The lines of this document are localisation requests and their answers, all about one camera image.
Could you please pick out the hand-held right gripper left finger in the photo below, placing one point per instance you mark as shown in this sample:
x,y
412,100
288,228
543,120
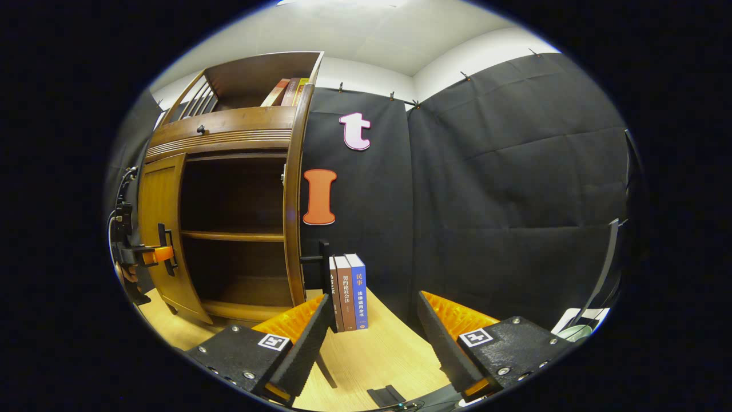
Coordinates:
x,y
303,349

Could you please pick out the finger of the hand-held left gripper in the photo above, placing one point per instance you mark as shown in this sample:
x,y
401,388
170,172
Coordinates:
x,y
160,255

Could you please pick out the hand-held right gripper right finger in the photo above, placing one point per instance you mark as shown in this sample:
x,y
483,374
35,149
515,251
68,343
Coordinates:
x,y
446,349

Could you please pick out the wooden shoe cabinet door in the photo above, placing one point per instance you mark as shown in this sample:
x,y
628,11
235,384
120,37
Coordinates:
x,y
160,212
294,229

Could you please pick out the wooden double-door shoe cabinet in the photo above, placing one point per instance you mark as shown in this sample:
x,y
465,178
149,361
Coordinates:
x,y
234,235

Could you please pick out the wooden cabinet drawer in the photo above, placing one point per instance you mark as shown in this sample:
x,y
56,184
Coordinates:
x,y
229,123

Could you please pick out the dark brown spine book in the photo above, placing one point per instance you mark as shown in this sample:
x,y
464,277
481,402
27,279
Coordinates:
x,y
335,303

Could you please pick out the small black plastic piece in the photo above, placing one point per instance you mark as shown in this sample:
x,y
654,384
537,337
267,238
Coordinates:
x,y
386,396

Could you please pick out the blue spine book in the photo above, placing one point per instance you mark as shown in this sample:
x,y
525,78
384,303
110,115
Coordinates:
x,y
358,292

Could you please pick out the white round object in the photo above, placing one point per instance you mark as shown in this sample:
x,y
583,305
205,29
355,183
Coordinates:
x,y
577,325

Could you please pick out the black backdrop cloth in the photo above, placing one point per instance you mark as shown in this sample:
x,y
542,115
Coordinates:
x,y
486,171

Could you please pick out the tan book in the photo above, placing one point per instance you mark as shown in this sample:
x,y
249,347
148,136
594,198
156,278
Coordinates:
x,y
275,92

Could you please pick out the red-brown book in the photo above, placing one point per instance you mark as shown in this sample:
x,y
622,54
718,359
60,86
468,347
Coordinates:
x,y
289,91

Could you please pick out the yellow book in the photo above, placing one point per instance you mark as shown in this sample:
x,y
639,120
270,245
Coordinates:
x,y
301,88

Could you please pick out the long ceiling light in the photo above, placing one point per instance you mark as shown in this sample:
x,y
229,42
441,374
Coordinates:
x,y
343,2

